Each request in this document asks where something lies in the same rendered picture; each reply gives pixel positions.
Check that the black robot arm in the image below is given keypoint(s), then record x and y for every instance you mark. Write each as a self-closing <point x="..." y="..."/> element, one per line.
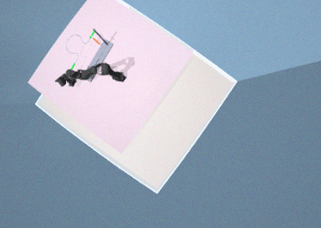
<point x="85" y="74"/>

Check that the grey wire rig on two posts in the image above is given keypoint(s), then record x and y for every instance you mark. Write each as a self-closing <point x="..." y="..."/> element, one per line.
<point x="100" y="55"/>

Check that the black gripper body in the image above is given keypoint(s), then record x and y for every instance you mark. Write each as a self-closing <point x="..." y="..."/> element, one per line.
<point x="62" y="81"/>

